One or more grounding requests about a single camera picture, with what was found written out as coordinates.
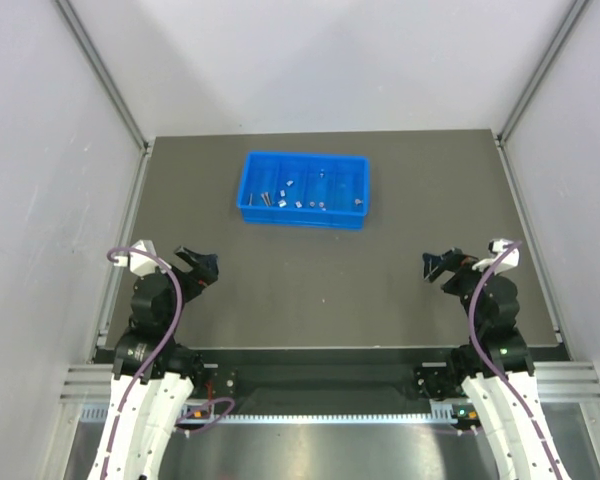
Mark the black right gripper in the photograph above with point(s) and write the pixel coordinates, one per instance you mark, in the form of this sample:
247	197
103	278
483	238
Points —
450	270

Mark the blue plastic divided bin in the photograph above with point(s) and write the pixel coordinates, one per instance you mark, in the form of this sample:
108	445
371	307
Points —
346	178

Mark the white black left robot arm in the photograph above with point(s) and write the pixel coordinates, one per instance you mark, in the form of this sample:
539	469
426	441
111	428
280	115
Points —
152	375

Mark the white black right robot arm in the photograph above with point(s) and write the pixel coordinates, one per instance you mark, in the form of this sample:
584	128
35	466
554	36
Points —
494	370

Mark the grey slotted cable duct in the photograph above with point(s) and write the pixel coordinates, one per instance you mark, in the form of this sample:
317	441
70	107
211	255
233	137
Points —
440	414

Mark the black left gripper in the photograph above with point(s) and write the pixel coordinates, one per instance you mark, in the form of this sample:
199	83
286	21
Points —
195	273

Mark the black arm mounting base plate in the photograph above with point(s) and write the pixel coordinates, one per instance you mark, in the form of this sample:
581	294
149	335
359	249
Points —
412	372

